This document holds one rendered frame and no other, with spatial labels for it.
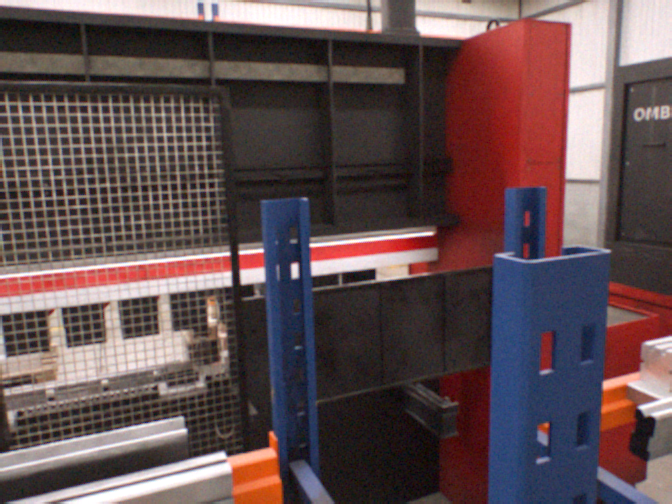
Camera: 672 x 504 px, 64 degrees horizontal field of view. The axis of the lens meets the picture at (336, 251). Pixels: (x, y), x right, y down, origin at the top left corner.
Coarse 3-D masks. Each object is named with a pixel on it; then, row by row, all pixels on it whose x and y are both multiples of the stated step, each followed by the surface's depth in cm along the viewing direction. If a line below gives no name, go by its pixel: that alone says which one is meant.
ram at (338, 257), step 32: (224, 256) 225; (256, 256) 231; (320, 256) 243; (352, 256) 250; (384, 256) 257; (416, 256) 264; (0, 288) 193; (64, 288) 202; (96, 288) 206; (160, 288) 216; (192, 288) 221
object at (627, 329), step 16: (608, 304) 284; (608, 320) 260; (624, 320) 259; (640, 320) 255; (656, 320) 260; (608, 336) 247; (624, 336) 252; (640, 336) 256; (656, 336) 261; (608, 352) 249; (624, 352) 253; (640, 352) 258; (608, 368) 250; (624, 368) 255; (640, 368) 260; (608, 432) 257; (624, 432) 262; (608, 448) 259; (624, 448) 264; (608, 464) 261; (624, 464) 266; (640, 464) 271; (624, 480) 268; (640, 480) 273
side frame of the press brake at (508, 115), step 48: (480, 48) 225; (528, 48) 205; (480, 96) 228; (528, 96) 208; (480, 144) 231; (528, 144) 212; (480, 192) 235; (480, 240) 238; (480, 384) 248; (480, 432) 252; (480, 480) 255
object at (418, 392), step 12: (420, 384) 227; (396, 396) 233; (408, 396) 223; (420, 396) 217; (432, 396) 213; (408, 408) 224; (420, 408) 216; (432, 408) 206; (444, 408) 200; (456, 408) 203; (420, 420) 215; (432, 420) 208; (444, 420) 202; (444, 432) 203; (456, 432) 205
